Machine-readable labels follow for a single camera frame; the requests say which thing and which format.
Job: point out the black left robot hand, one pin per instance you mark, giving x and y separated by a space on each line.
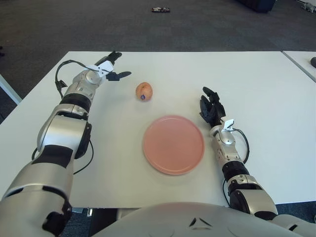
113 56

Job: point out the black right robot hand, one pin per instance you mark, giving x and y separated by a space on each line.
214 111

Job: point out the red yellow apple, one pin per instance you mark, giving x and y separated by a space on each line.
144 91

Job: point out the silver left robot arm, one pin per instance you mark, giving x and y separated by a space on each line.
64 130

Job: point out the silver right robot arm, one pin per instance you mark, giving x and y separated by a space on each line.
229 143

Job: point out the pink round plate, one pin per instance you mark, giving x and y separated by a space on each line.
172 145

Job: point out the small black red floor item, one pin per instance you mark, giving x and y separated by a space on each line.
160 10

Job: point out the white side table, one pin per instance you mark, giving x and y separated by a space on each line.
303 61

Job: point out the white table with grey edge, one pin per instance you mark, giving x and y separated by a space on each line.
10 91

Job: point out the grey game controller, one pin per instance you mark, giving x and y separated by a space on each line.
313 62

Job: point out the grey robot torso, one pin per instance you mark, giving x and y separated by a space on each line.
172 219

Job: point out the small grey toy figure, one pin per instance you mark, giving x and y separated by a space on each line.
308 8

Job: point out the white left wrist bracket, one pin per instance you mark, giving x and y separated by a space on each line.
106 66

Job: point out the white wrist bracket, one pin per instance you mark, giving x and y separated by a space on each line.
106 66
228 124

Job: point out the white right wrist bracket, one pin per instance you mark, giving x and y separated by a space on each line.
228 124

